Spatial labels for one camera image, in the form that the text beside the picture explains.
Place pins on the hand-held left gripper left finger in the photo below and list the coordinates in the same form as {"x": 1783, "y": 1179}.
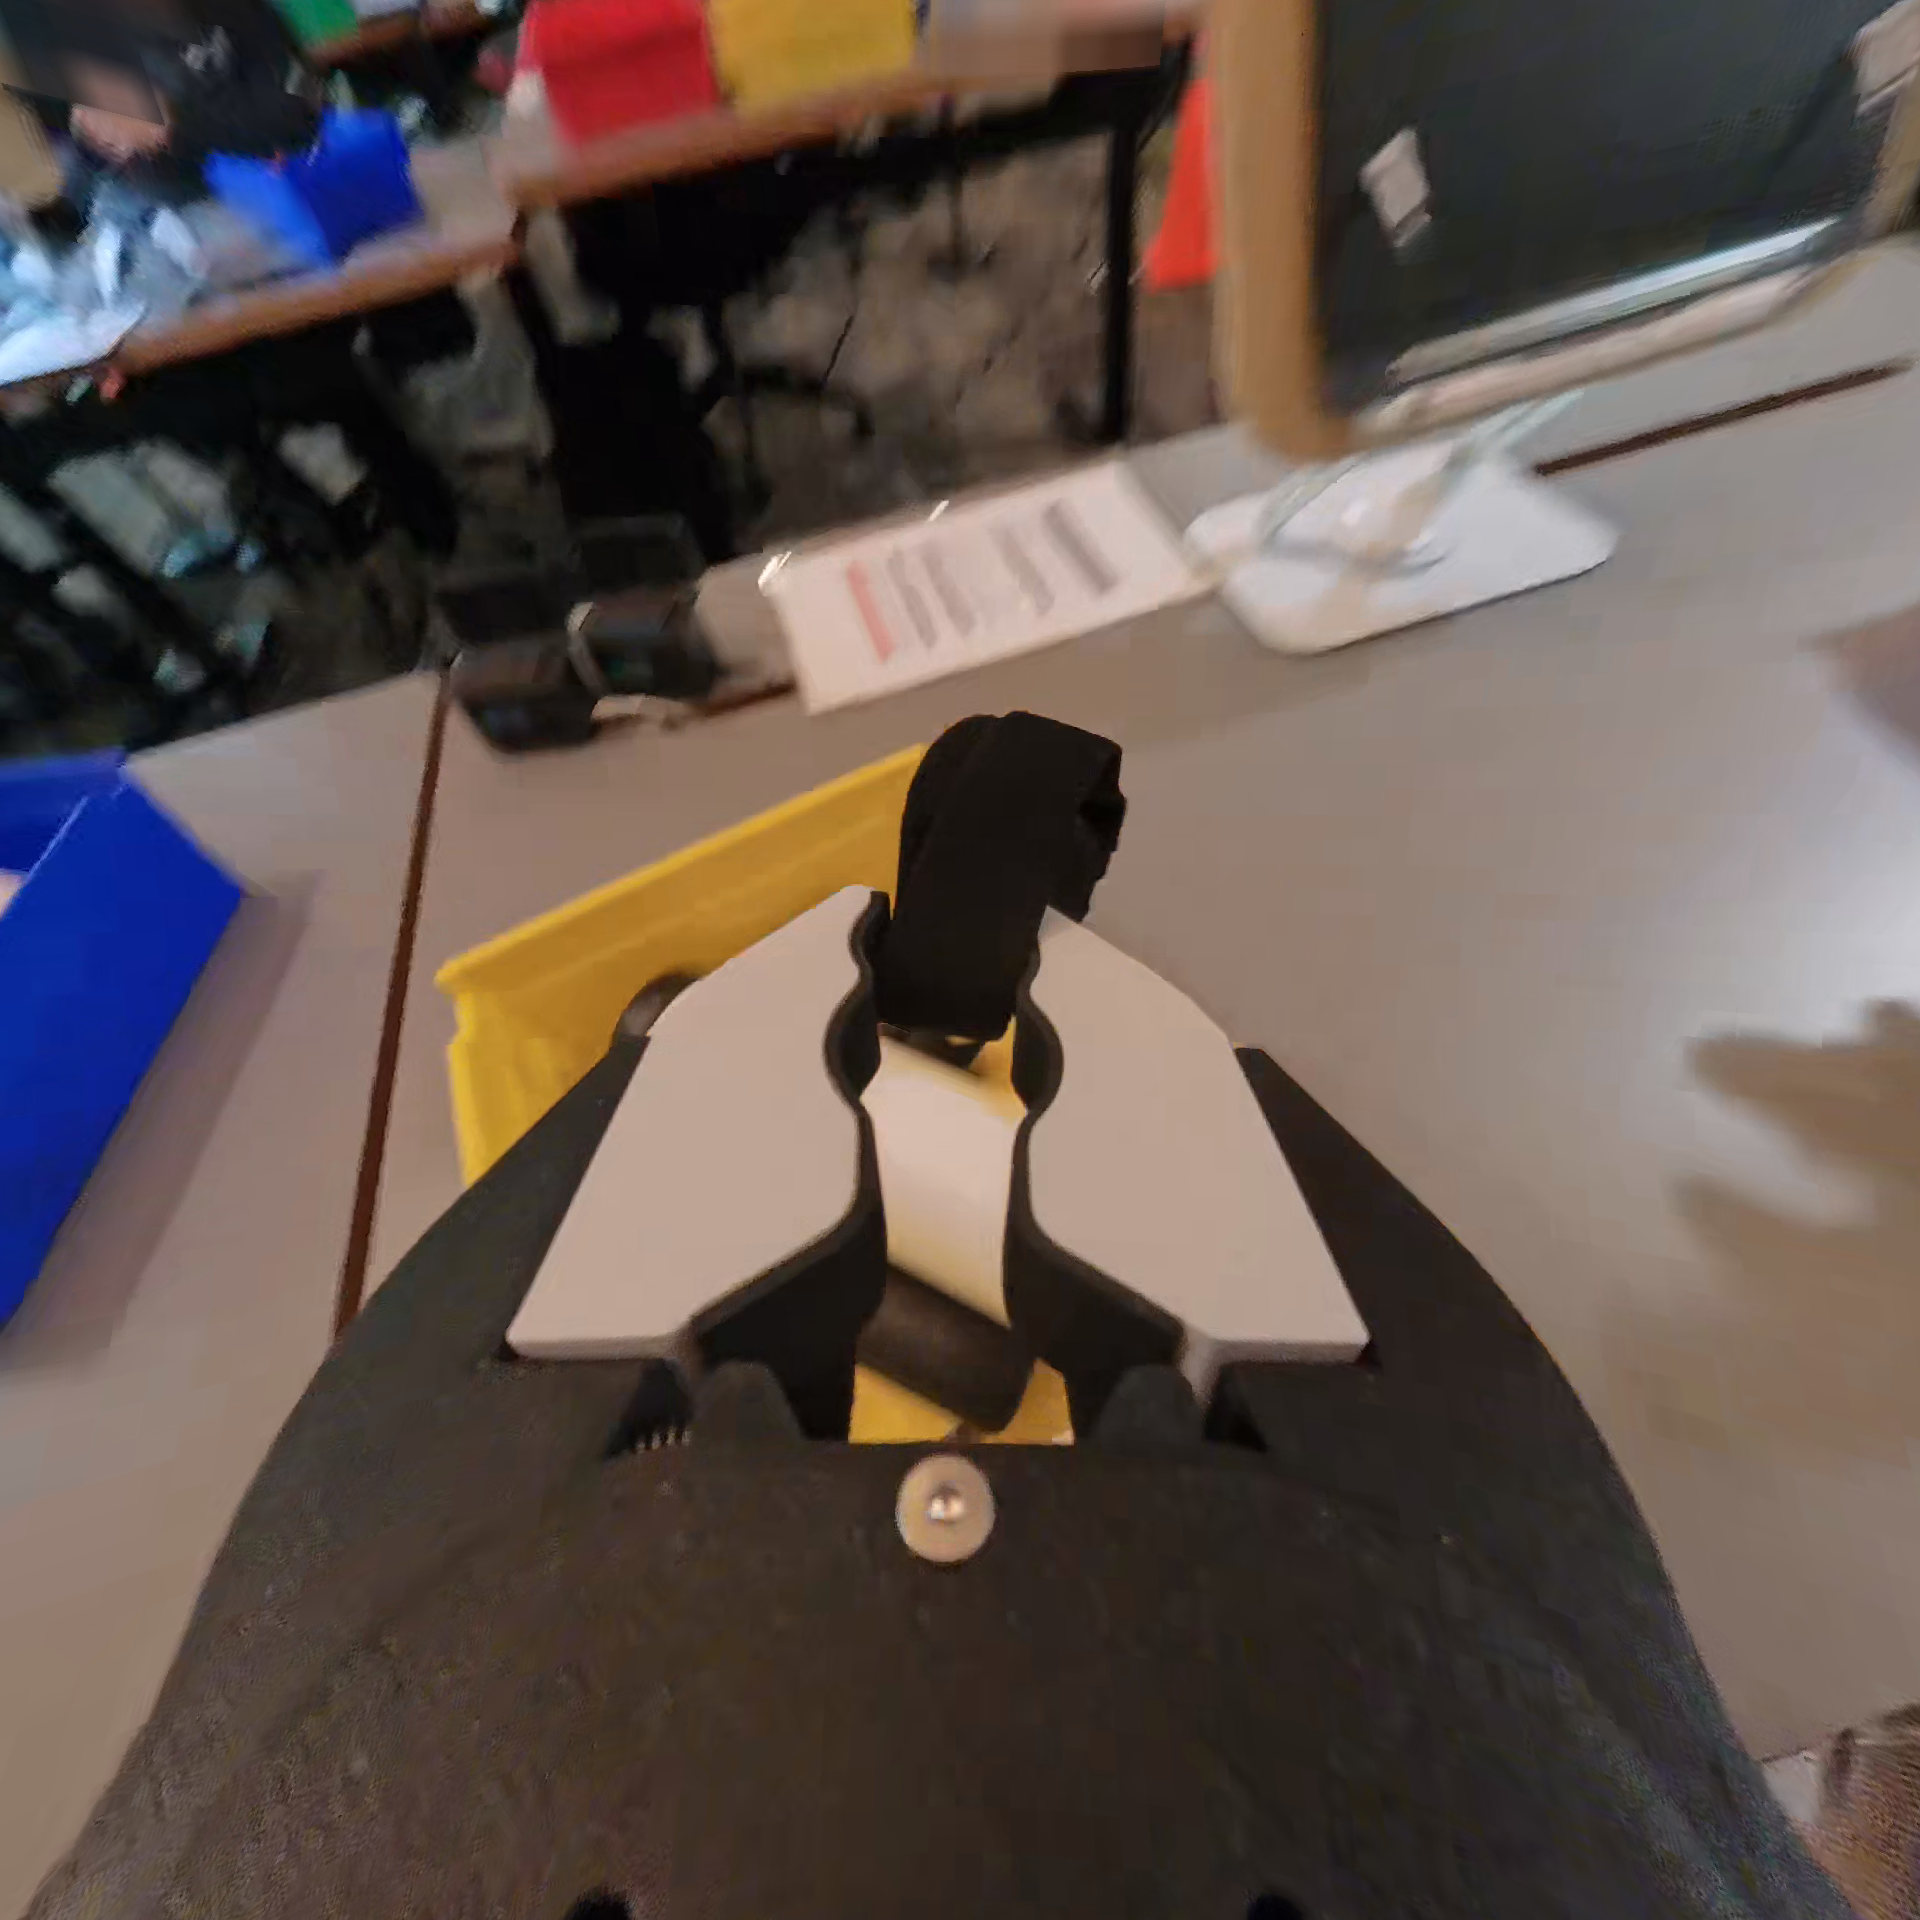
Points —
{"x": 704, "y": 1170}

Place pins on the printed paper sheet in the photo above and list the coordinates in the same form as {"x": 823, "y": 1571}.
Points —
{"x": 975, "y": 585}

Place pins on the computer monitor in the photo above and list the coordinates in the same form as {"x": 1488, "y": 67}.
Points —
{"x": 1575, "y": 166}

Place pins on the small blue bin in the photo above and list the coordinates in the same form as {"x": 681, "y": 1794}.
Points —
{"x": 271, "y": 211}
{"x": 359, "y": 172}

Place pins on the yellow storage bin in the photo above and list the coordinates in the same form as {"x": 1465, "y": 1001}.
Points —
{"x": 809, "y": 44}

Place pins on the pile of white bags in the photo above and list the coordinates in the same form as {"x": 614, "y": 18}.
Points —
{"x": 89, "y": 283}

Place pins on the small black box device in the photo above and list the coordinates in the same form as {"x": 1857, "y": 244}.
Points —
{"x": 646, "y": 644}
{"x": 516, "y": 698}

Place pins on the long wooden desk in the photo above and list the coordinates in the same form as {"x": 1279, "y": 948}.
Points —
{"x": 674, "y": 148}

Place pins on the wooden post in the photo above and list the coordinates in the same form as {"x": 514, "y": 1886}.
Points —
{"x": 1267, "y": 225}

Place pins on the yellow plastic bin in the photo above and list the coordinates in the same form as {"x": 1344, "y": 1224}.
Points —
{"x": 600, "y": 960}

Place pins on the red storage bin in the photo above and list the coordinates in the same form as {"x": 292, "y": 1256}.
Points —
{"x": 622, "y": 67}

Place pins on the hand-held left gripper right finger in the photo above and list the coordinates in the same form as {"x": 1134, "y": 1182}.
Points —
{"x": 1184, "y": 1170}

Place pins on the orange traffic cone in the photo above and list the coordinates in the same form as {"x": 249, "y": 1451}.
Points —
{"x": 1184, "y": 194}

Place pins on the blue plastic bin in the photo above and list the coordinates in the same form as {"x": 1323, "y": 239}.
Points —
{"x": 89, "y": 1020}

